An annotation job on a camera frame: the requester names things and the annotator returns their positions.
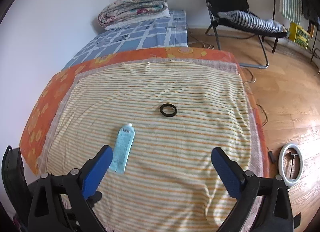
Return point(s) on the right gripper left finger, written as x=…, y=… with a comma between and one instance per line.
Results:
x=64, y=203

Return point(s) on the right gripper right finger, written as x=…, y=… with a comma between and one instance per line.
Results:
x=274, y=213

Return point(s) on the orange floral bed sheet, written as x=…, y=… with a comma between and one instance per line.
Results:
x=54, y=96

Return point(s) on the teal sachet packet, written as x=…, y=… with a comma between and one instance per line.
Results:
x=122, y=148

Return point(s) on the striped yellow towel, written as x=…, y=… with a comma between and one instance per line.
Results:
x=155, y=141

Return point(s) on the fringed beige blanket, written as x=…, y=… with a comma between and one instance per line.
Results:
x=240, y=121

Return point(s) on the yellow plastic crate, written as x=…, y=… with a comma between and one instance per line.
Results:
x=298, y=35

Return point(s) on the striped pillow on chair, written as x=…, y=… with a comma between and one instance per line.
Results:
x=252, y=22

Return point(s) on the blue checkered bed sheet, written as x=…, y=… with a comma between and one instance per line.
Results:
x=155, y=33

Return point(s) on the black folding chair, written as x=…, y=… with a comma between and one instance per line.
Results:
x=216, y=6

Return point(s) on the green striped hanging towel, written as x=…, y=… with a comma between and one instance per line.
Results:
x=292, y=10

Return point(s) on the folded floral quilt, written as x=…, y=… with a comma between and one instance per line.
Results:
x=122, y=12

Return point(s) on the white ring light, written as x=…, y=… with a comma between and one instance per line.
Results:
x=290, y=164

